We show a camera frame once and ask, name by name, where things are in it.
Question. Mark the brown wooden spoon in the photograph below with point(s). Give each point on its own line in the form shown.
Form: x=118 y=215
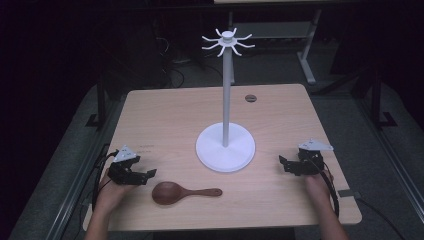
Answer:
x=170 y=193

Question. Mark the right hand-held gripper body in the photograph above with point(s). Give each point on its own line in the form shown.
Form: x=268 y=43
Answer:
x=311 y=161

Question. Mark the white-legged background table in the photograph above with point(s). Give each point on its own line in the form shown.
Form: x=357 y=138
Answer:
x=308 y=56

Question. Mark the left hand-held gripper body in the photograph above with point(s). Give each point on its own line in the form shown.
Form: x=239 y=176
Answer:
x=124 y=166

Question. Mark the person's right hand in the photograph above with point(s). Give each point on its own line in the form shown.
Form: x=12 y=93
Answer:
x=316 y=188

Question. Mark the white hook rack stand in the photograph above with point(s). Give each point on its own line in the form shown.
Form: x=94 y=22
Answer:
x=226 y=146

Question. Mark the grey tape strip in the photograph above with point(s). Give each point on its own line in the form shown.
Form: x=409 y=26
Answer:
x=348 y=193

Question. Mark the person's left hand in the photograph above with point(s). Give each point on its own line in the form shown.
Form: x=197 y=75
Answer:
x=111 y=196

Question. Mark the black metal stand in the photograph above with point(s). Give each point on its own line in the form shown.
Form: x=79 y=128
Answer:
x=100 y=106
x=378 y=100

